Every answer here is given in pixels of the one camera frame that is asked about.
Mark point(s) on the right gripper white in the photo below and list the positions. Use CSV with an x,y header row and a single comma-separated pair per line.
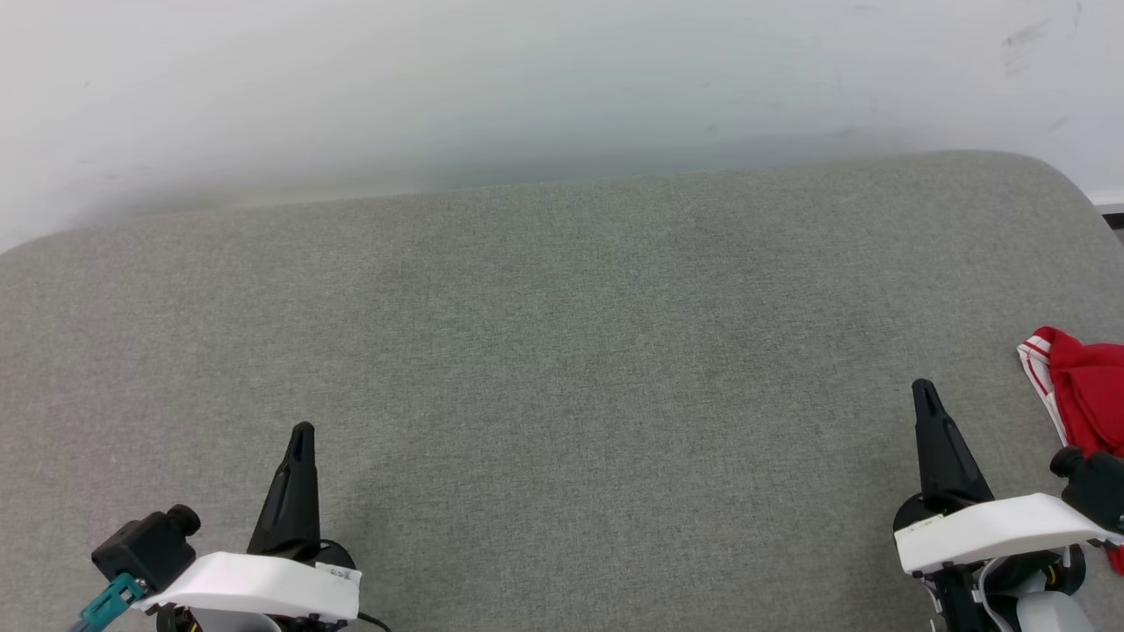
x,y
992,531

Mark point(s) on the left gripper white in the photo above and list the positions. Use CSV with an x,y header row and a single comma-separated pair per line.
x,y
263,584

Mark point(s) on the red and white jersey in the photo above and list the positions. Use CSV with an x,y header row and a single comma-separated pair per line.
x,y
1089,386

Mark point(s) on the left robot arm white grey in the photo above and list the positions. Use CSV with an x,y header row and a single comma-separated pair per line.
x,y
224,622

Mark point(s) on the grey fabric sofa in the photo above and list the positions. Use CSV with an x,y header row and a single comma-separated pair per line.
x,y
562,351

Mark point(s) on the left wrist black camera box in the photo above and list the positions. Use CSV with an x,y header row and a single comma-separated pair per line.
x,y
145,544

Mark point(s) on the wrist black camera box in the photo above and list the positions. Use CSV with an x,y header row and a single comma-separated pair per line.
x,y
145,544
1098,483

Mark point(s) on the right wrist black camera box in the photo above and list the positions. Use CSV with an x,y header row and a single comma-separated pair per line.
x,y
1098,483

